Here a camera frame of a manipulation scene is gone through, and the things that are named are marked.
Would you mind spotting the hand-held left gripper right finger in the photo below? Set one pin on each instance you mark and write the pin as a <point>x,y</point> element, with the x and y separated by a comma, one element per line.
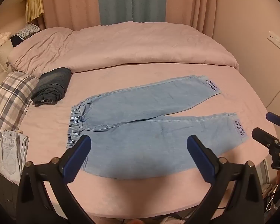
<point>201,159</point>

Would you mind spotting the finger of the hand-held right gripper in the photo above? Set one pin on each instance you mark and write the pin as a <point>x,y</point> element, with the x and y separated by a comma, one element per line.
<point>276,119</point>
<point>263,137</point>

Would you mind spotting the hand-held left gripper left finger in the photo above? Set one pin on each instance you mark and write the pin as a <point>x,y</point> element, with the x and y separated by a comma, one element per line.
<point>76,159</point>

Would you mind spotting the light blue denim pants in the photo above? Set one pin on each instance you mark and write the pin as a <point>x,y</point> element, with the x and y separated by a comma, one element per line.
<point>151,130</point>

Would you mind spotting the folded pale grey pants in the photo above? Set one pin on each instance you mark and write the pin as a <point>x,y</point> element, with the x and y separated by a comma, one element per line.
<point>12,155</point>

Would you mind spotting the folded dark denim jeans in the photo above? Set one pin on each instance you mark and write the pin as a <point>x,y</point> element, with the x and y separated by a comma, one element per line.
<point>51,86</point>

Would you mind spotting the plaid pillow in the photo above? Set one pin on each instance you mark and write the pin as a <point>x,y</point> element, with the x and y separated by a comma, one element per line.
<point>7,107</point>

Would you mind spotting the pink duvet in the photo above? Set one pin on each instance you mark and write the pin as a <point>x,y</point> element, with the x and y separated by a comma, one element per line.
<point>130,46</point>

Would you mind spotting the cream pillow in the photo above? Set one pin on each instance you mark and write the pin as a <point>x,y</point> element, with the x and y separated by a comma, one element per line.
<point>2,56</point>

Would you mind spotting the pink curtain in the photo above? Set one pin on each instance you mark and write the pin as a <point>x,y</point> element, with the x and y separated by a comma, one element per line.
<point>205,4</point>

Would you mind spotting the blue checked cloth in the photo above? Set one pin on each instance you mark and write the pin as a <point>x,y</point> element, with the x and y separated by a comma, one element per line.
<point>26,30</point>

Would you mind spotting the white plush toy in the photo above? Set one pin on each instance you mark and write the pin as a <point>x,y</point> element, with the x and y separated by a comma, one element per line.
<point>1,38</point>

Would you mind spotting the yellow fringed cloth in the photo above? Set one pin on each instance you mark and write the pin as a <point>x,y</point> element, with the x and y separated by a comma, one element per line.
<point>33,4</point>

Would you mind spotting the teal curtain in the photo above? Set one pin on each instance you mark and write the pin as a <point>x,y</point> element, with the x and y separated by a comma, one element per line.
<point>131,1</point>

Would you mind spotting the white wall power strip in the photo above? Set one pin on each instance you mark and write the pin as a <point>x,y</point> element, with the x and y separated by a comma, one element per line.
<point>279,41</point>

